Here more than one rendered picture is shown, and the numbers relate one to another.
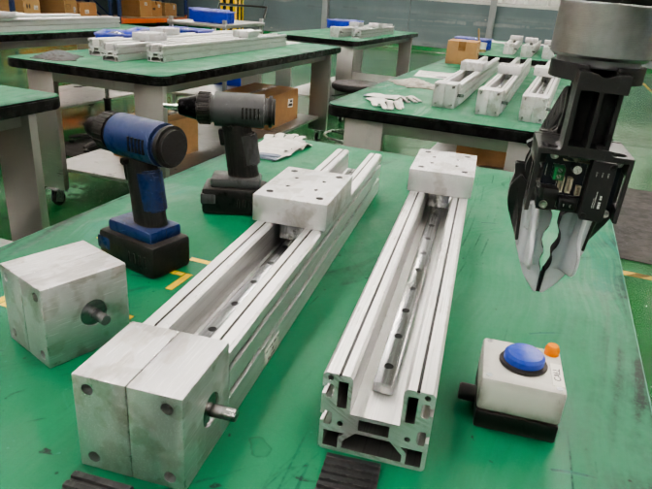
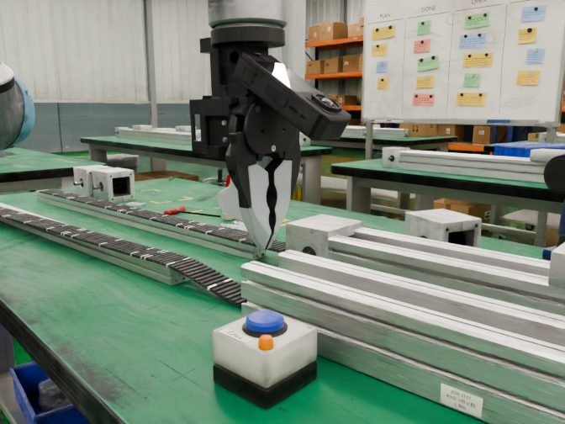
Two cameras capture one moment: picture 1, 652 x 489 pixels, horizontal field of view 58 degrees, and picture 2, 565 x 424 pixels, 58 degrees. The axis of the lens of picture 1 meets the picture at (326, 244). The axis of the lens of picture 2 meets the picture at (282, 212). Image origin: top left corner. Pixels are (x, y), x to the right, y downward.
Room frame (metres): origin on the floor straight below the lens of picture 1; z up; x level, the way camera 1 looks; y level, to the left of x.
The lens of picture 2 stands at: (0.77, -0.64, 1.07)
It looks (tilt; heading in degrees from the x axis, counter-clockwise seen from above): 12 degrees down; 118
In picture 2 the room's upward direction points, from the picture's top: straight up
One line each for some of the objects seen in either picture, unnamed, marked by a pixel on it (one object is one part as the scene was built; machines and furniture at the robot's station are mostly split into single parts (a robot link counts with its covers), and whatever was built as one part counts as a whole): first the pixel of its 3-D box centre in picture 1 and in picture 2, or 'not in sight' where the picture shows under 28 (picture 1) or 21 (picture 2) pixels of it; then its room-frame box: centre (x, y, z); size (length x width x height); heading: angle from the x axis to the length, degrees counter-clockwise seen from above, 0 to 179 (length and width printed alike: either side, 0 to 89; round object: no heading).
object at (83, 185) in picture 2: not in sight; (90, 182); (-0.57, 0.52, 0.83); 0.11 x 0.10 x 0.10; 73
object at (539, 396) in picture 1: (508, 384); (270, 350); (0.52, -0.20, 0.81); 0.10 x 0.08 x 0.06; 77
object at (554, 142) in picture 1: (579, 139); (245, 97); (0.49, -0.20, 1.08); 0.09 x 0.08 x 0.12; 167
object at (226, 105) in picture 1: (219, 151); not in sight; (1.07, 0.21, 0.89); 0.20 x 0.08 x 0.22; 94
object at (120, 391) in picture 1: (169, 404); (319, 250); (0.43, 0.13, 0.83); 0.12 x 0.09 x 0.10; 77
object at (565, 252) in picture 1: (568, 256); (240, 204); (0.49, -0.22, 0.97); 0.06 x 0.03 x 0.09; 167
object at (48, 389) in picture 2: not in sight; (62, 394); (-0.40, 0.22, 0.27); 0.31 x 0.21 x 0.10; 156
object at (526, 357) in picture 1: (523, 360); (265, 325); (0.51, -0.21, 0.84); 0.04 x 0.04 x 0.02
